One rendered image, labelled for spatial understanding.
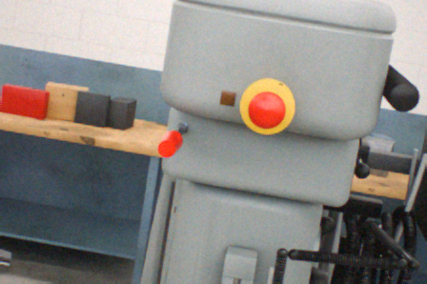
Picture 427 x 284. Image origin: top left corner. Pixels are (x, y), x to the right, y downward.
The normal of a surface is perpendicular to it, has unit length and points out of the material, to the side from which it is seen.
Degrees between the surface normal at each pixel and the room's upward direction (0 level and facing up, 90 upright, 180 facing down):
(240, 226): 90
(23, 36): 90
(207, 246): 90
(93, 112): 90
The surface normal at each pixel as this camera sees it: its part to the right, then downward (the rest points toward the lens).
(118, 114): -0.25, 0.14
